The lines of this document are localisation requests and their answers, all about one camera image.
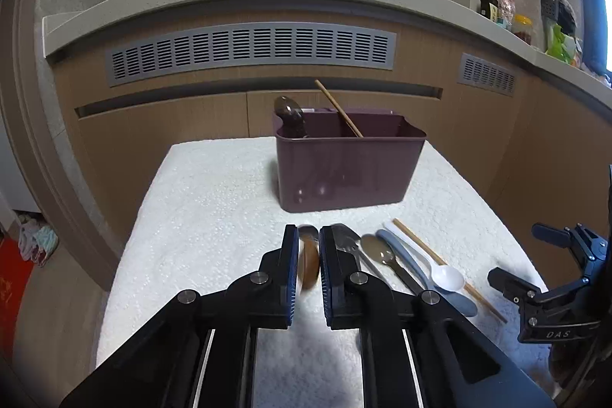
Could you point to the brown wooden spoon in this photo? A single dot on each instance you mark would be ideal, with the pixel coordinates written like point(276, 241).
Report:
point(310, 264)

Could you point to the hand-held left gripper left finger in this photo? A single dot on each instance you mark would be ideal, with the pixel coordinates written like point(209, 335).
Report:
point(289, 279)

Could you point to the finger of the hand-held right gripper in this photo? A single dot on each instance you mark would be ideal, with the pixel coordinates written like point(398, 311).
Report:
point(550, 235)
point(509, 284)

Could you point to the red bag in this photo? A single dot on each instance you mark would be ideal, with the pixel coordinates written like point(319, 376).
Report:
point(12, 288)

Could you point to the wooden cabinet front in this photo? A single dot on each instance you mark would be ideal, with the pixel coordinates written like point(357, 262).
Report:
point(191, 121)

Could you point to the blue-grey plastic spoon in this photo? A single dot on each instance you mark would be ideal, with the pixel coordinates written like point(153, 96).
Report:
point(406, 257)

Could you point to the white plastic spoon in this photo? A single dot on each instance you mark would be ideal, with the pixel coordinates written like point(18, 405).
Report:
point(447, 277)

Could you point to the dark sauce bottle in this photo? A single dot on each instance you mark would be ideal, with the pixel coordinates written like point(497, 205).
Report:
point(488, 6)

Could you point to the dark shiny spoon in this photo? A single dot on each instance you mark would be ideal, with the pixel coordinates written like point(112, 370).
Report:
point(289, 114)

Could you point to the large grey vent grille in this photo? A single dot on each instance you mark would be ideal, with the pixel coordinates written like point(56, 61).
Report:
point(248, 49)

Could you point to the white textured towel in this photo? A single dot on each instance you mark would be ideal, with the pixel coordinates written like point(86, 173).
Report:
point(215, 207)

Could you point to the green plastic bag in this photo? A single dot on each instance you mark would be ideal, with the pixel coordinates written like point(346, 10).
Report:
point(562, 44)

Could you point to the plastic jar red contents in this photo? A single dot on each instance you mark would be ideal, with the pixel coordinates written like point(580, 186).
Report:
point(522, 33)

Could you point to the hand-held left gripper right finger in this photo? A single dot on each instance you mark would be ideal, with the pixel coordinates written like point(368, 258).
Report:
point(325, 283)

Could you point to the small grey vent grille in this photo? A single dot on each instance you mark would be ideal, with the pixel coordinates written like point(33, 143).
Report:
point(487, 73)

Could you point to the metal fork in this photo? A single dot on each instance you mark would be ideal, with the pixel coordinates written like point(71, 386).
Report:
point(347, 238)

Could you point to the wooden chopstick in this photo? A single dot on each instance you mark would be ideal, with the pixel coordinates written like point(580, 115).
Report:
point(420, 244)
point(337, 107)

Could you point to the purple plastic utensil holder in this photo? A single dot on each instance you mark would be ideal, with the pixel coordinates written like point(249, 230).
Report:
point(344, 169)

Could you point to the colourful cloth pile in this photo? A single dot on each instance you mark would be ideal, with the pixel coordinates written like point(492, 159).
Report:
point(38, 243)

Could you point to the clear bottle orange cap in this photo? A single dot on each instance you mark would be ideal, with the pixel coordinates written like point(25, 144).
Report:
point(507, 9)

